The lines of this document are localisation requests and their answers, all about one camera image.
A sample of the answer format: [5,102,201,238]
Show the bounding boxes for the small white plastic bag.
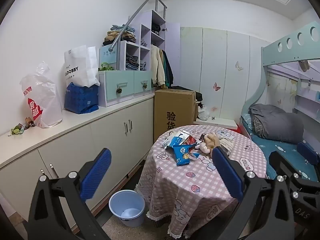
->
[197,104,209,121]

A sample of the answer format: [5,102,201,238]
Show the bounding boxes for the pile of folded clothes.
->
[104,24,136,43]

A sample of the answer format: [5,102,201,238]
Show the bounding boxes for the blue patterned bed sheet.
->
[241,114,319,182]

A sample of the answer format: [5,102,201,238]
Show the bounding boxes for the teal storage box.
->
[99,44,121,71]

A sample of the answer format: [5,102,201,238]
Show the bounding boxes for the folded jeans stack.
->
[126,52,140,70]

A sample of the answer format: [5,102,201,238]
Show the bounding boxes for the white wardrobe butterfly stickers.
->
[180,26,273,128]

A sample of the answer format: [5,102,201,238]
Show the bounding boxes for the green small item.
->
[10,125,25,137]

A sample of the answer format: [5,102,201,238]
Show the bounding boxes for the blue fabric bag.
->
[64,82,100,114]

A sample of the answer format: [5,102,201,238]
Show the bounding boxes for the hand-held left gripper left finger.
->
[27,148,112,240]

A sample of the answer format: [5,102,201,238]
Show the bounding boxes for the teal bunk bed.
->
[240,21,320,183]

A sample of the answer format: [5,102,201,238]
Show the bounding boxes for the long cream low cabinet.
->
[0,94,155,228]

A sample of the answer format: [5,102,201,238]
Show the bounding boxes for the grey metal handrail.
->
[109,0,167,52]

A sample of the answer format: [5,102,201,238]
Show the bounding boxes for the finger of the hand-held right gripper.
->
[296,141,320,195]
[268,151,304,180]

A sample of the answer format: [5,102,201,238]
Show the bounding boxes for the beige plush toy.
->
[199,132,222,154]

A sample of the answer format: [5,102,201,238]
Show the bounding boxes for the green artificial plant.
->
[98,61,113,72]

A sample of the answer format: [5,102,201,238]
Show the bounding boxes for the tall cardboard box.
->
[154,88,197,143]

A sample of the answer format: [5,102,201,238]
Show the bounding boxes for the blue snack packet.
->
[173,144,195,167]

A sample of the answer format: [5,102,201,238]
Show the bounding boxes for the white and blue packet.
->
[161,129,191,149]

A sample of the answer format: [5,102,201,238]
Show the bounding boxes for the cream hanging jacket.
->
[149,44,166,87]

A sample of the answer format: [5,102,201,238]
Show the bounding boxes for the dark hanging jacket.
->
[161,50,174,87]

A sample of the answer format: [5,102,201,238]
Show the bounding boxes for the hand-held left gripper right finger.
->
[212,146,297,240]

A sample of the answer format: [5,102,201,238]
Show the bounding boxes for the white paper shopping bag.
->
[64,45,100,87]

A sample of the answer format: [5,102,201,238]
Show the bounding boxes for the blue plastic bucket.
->
[109,189,146,228]

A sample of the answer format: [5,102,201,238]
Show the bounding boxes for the grey duvet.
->
[249,104,304,145]

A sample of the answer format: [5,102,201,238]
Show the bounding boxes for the white plastic bag red print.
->
[20,61,63,128]

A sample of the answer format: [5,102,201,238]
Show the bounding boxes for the teal drawer unit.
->
[98,70,152,107]

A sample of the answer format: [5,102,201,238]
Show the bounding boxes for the purple cube shelf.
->
[119,10,181,90]

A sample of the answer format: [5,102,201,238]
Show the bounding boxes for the pink checked tablecloth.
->
[135,124,268,239]

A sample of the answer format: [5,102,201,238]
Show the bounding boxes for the white low platform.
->
[194,117,238,129]

